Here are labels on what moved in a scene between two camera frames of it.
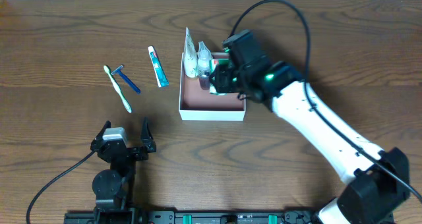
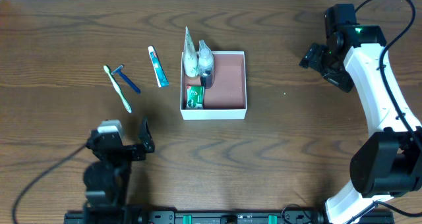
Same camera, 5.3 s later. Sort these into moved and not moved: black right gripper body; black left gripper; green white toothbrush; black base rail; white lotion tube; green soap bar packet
Moved: black right gripper body; green soap bar packet
Not moved: green white toothbrush; black base rail; white lotion tube; black left gripper
